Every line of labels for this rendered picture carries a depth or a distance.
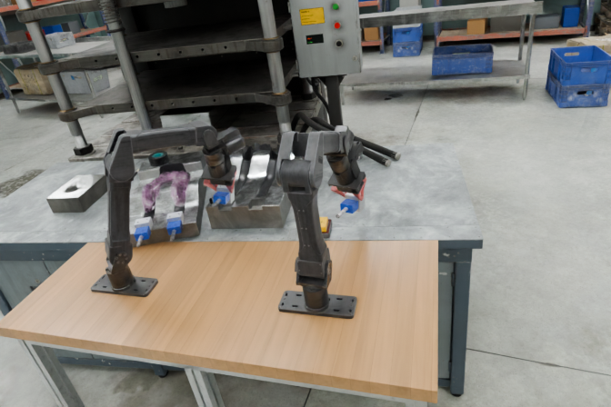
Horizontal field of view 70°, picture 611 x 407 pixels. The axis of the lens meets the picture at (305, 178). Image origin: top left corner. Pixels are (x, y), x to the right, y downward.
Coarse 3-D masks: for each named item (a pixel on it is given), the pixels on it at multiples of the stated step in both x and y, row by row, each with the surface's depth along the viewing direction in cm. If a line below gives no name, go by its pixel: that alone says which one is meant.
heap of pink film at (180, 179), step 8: (160, 176) 171; (168, 176) 172; (176, 176) 171; (184, 176) 163; (152, 184) 162; (160, 184) 165; (176, 184) 161; (184, 184) 161; (144, 192) 160; (152, 192) 159; (176, 192) 158; (184, 192) 159; (144, 200) 158; (152, 200) 158; (176, 200) 157; (184, 200) 157; (144, 208) 157; (152, 208) 157
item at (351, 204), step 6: (348, 198) 136; (354, 198) 134; (342, 204) 133; (348, 204) 132; (354, 204) 132; (360, 204) 135; (342, 210) 130; (348, 210) 132; (354, 210) 132; (360, 210) 135; (336, 216) 129
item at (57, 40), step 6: (48, 36) 587; (54, 36) 584; (60, 36) 591; (66, 36) 614; (72, 36) 604; (48, 42) 594; (54, 42) 586; (60, 42) 592; (66, 42) 599; (72, 42) 605; (54, 48) 596
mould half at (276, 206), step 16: (240, 160) 170; (256, 160) 168; (256, 176) 164; (240, 192) 154; (256, 192) 153; (272, 192) 151; (208, 208) 147; (240, 208) 145; (272, 208) 143; (288, 208) 154; (224, 224) 150; (240, 224) 148; (256, 224) 147; (272, 224) 146
